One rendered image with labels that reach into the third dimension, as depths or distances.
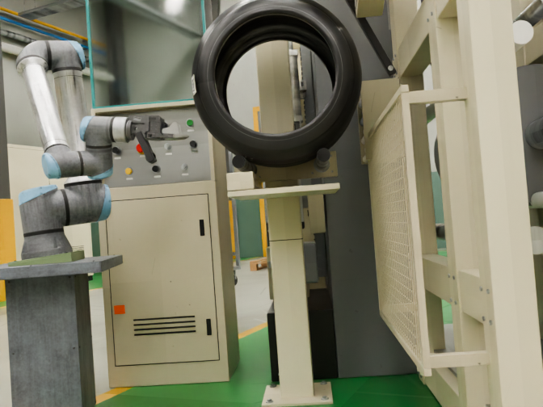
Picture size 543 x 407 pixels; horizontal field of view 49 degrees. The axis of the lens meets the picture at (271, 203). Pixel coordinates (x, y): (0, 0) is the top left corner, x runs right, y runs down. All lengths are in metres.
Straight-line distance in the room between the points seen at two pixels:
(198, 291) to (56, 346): 0.67
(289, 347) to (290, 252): 0.37
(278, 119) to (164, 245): 0.81
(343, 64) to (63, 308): 1.34
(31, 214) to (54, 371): 0.59
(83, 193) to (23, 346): 0.62
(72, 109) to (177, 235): 0.70
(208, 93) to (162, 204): 0.85
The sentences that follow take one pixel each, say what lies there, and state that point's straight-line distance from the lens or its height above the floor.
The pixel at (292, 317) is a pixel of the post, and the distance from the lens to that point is 2.33.
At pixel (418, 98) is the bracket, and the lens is 1.50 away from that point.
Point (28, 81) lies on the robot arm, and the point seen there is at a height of 1.29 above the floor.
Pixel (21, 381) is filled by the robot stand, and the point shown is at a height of 0.18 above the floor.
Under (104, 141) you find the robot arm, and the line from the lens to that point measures 2.17.
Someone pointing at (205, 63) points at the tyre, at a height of 1.23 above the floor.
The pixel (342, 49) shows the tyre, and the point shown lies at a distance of 2.00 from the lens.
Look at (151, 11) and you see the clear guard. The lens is 2.92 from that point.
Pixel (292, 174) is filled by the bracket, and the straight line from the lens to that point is 2.28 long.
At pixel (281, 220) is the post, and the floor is 0.70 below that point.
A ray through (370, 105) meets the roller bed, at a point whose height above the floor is 1.10.
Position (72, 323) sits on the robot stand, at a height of 0.37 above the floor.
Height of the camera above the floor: 0.69
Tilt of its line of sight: 2 degrees up
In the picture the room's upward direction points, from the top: 4 degrees counter-clockwise
